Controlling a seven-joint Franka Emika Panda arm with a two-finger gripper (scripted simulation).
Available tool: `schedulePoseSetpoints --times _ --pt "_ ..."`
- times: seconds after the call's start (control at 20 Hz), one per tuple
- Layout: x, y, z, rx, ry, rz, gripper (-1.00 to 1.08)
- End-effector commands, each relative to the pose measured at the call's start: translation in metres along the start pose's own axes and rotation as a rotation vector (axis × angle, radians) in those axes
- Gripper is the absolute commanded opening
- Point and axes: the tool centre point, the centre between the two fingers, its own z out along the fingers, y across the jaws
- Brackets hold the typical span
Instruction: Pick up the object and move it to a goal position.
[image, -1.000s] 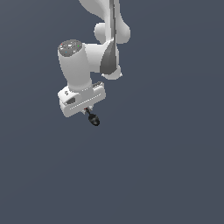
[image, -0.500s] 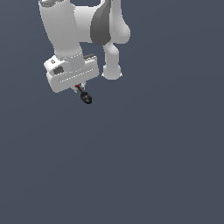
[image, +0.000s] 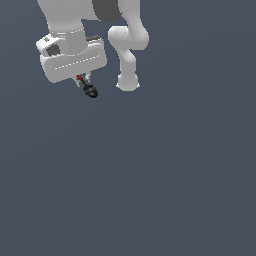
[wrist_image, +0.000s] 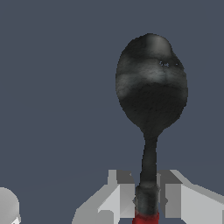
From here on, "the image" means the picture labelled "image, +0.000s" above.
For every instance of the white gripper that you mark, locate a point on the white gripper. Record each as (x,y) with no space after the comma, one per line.
(75,61)

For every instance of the black tool with red tip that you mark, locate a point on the black tool with red tip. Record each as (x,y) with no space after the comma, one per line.
(89,89)

